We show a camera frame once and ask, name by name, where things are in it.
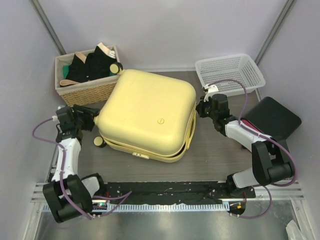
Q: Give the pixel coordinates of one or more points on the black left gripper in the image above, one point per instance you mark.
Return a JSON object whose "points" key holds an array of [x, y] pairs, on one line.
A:
{"points": [[88, 114]]}

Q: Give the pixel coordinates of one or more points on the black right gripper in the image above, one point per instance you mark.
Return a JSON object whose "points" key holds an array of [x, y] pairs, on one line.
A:
{"points": [[199, 108]]}

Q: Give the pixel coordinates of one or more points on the yellow hard-shell suitcase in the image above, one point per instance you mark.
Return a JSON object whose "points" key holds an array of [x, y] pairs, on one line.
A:
{"points": [[148, 115]]}

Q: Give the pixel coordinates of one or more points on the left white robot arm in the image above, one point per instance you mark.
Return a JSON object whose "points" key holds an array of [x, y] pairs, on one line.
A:
{"points": [[67, 195]]}

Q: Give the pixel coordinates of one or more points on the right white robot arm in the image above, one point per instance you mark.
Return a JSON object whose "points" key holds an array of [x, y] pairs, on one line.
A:
{"points": [[271, 159]]}

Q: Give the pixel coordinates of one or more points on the woven wicker basket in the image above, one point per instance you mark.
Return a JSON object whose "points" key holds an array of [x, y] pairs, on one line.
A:
{"points": [[85, 93]]}

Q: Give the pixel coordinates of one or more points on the beige shoe insole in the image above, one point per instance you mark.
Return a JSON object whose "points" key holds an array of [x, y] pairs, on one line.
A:
{"points": [[67, 82]]}

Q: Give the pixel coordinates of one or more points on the green cloth in basket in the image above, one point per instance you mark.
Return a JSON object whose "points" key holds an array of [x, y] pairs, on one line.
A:
{"points": [[65, 71]]}

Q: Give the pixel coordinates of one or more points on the black clothing in basket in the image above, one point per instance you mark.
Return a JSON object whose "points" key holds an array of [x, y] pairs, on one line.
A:
{"points": [[94, 66]]}

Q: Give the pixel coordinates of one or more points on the white plastic mesh basket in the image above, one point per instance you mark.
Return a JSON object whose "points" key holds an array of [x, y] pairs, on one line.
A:
{"points": [[239, 67]]}

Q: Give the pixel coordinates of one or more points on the black and pink drawer box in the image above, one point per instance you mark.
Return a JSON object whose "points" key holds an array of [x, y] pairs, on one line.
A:
{"points": [[272, 118]]}

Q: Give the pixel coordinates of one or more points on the beige item with white tag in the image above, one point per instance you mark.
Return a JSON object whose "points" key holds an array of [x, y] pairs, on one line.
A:
{"points": [[107, 51]]}

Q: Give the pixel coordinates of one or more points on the crumpled white plastic bag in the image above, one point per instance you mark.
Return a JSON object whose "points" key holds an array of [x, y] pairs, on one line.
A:
{"points": [[293, 231]]}

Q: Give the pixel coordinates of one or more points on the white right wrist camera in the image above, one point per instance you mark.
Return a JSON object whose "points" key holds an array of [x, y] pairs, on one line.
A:
{"points": [[210, 90]]}

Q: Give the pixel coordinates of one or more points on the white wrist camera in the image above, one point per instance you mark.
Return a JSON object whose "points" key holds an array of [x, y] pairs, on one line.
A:
{"points": [[210, 90], [59, 112]]}

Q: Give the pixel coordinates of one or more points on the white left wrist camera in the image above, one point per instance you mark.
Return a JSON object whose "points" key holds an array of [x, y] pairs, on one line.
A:
{"points": [[59, 112]]}

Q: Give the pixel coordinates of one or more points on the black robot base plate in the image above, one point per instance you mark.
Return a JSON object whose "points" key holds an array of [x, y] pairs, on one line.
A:
{"points": [[179, 192]]}

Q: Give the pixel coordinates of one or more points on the white slotted cable duct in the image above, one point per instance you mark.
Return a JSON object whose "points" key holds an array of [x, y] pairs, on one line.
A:
{"points": [[145, 208]]}

